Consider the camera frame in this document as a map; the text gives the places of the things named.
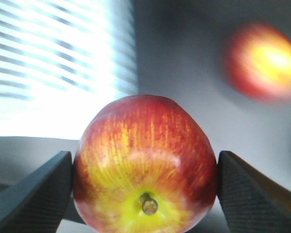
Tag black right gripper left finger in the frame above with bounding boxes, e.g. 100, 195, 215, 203
0, 151, 72, 233

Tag light blue plastic basket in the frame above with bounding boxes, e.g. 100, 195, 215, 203
0, 0, 138, 139

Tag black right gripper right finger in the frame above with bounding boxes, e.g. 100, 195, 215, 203
218, 151, 291, 233

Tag dark red apple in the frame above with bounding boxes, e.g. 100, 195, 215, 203
73, 95, 218, 233
224, 22, 291, 102

